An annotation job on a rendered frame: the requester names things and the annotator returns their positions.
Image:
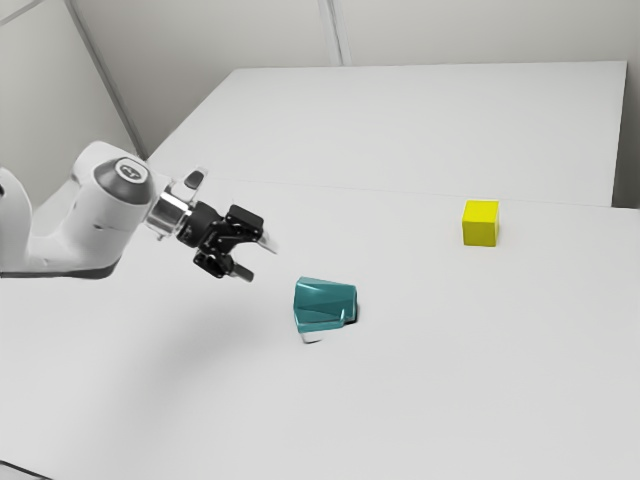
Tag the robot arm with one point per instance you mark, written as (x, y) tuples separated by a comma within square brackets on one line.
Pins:
[(95, 210)]

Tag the teal faceted mug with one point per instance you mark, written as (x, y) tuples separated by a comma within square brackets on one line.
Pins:
[(322, 310)]

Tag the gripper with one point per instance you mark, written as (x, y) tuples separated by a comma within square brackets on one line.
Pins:
[(204, 228)]

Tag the yellow block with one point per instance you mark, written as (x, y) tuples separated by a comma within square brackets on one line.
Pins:
[(479, 224)]

